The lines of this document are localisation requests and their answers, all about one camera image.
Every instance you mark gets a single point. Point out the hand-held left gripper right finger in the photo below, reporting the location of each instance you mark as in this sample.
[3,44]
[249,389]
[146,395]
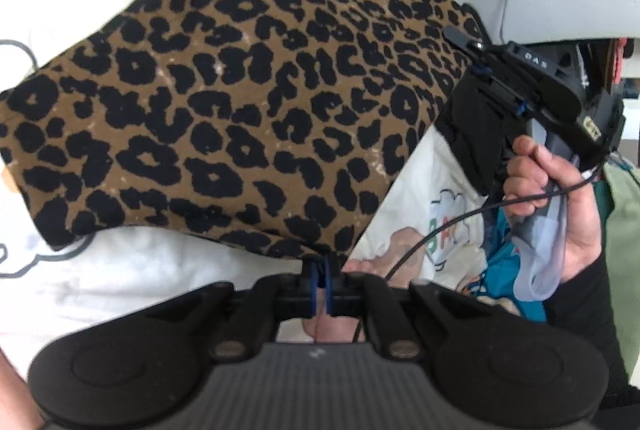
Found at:
[331,290]

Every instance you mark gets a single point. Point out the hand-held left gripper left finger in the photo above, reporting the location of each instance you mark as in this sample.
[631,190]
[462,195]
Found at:
[313,290]

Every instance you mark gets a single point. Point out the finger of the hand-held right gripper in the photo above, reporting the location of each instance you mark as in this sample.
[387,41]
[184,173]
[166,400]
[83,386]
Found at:
[495,87]
[465,39]

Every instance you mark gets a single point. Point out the leopard print pants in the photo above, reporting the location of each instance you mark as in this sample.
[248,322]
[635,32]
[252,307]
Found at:
[225,84]

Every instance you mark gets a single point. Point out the person's right forearm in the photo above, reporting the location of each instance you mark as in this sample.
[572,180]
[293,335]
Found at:
[585,320]

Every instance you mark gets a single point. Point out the person's right hand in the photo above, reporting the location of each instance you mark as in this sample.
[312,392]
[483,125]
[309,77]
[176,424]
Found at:
[580,220]

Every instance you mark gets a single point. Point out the red board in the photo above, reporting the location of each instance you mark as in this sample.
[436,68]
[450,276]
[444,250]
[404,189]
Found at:
[620,59]

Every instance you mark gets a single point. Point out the green cloth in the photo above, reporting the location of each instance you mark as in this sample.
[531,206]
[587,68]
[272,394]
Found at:
[625,220]

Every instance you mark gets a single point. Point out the teal printed garment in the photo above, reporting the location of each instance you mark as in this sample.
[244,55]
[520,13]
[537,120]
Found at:
[500,270]

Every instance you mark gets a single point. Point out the cream printed bed sheet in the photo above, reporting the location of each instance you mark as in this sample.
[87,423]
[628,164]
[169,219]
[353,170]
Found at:
[125,290]

